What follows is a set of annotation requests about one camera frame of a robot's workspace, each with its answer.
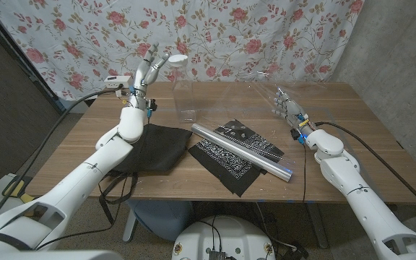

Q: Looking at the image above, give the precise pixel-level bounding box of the blue-grey chair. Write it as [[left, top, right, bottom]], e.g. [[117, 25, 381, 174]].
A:
[[122, 199, 194, 242]]

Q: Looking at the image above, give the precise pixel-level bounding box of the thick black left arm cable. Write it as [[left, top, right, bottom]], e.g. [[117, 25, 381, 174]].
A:
[[0, 87, 122, 225]]

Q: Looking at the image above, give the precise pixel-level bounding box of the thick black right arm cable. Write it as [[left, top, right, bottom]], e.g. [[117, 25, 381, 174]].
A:
[[314, 121, 416, 221]]

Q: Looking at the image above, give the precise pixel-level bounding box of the black paisley bandana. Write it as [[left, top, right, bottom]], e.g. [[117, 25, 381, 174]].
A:
[[187, 118, 285, 198]]

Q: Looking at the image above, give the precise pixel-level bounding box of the white power strip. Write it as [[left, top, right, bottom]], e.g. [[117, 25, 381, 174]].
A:
[[103, 74, 134, 90]]

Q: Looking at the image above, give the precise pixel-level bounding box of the yellow and black foot pedal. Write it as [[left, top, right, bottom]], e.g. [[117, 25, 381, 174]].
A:
[[1, 175, 35, 204]]

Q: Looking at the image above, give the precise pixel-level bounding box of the black apron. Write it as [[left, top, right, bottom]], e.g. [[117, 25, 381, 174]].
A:
[[97, 123, 194, 225]]

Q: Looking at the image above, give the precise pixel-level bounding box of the white robot torso base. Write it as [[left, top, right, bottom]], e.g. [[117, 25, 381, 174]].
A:
[[171, 215, 277, 260]]

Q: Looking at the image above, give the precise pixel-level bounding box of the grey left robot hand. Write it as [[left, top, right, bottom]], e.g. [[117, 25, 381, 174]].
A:
[[127, 41, 171, 109]]

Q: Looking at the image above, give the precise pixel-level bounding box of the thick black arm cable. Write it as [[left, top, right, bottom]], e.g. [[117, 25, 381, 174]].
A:
[[314, 121, 416, 221], [0, 87, 122, 225]]

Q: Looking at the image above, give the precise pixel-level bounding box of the dark mesh partition panel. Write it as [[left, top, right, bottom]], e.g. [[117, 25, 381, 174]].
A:
[[0, 6, 68, 192]]

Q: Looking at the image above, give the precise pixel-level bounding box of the grey table leg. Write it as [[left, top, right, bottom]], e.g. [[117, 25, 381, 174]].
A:
[[305, 202, 329, 249]]

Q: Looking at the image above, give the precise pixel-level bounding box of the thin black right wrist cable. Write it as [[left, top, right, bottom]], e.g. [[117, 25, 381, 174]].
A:
[[301, 142, 307, 203]]

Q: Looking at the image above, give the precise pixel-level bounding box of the transparent cling film sheet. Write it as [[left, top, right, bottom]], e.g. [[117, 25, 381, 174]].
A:
[[200, 70, 328, 145]]

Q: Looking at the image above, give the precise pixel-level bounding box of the clear carafe with white lid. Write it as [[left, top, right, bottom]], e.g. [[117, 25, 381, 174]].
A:
[[167, 53, 198, 124]]

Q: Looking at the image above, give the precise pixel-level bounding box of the silver cling film roll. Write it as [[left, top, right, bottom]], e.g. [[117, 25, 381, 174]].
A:
[[191, 123, 293, 183]]

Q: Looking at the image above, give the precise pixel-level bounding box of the floral rose backdrop cloth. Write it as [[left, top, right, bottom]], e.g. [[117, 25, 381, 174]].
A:
[[0, 0, 366, 102]]

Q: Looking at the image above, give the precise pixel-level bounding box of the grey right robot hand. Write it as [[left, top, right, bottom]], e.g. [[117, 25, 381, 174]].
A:
[[271, 86, 316, 137]]

